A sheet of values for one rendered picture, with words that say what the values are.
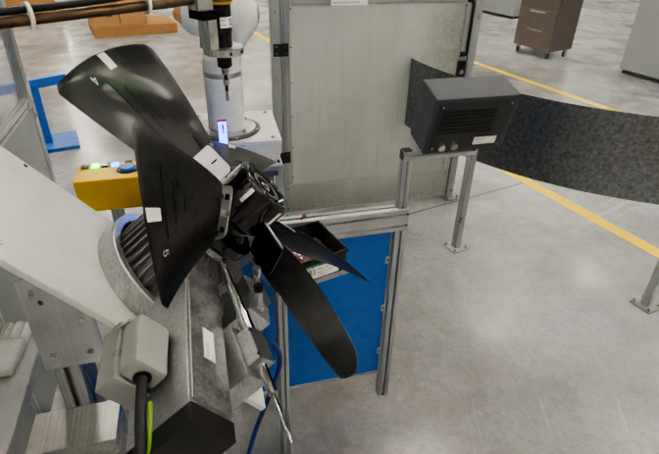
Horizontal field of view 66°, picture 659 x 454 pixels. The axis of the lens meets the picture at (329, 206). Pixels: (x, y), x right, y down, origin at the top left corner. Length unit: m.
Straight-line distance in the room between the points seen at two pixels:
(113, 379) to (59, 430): 0.39
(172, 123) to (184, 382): 0.45
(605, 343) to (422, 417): 0.98
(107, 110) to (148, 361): 0.42
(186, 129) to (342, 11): 1.99
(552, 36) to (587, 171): 5.11
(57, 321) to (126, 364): 0.28
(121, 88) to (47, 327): 0.42
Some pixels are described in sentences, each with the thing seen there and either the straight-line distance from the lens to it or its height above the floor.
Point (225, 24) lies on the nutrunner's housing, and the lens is 0.91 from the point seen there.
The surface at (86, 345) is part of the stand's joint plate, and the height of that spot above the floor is 0.99.
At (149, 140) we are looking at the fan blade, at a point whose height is 1.41.
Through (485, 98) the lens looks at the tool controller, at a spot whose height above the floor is 1.22.
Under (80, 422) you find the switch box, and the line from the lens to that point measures 1.10.
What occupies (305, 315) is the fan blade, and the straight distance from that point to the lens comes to 0.89.
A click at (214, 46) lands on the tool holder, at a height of 1.46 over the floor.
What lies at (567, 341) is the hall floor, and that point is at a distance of 2.60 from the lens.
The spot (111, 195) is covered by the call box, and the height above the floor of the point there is 1.03.
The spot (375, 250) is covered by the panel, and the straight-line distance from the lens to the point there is 1.66.
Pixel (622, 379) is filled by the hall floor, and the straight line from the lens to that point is 2.53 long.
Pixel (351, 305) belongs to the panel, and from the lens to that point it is 1.78.
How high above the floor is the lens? 1.66
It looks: 30 degrees down
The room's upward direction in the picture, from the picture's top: 1 degrees clockwise
